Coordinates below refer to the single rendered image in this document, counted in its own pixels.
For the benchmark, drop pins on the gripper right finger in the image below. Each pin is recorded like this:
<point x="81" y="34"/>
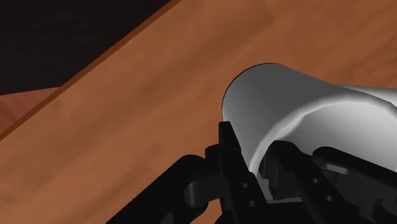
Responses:
<point x="328" y="183"/>

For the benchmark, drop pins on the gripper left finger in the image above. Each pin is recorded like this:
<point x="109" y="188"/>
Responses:
<point x="231" y="173"/>

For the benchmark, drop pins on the white cup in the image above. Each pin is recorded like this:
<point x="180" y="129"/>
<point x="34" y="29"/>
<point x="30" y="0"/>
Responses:
<point x="297" y="102"/>

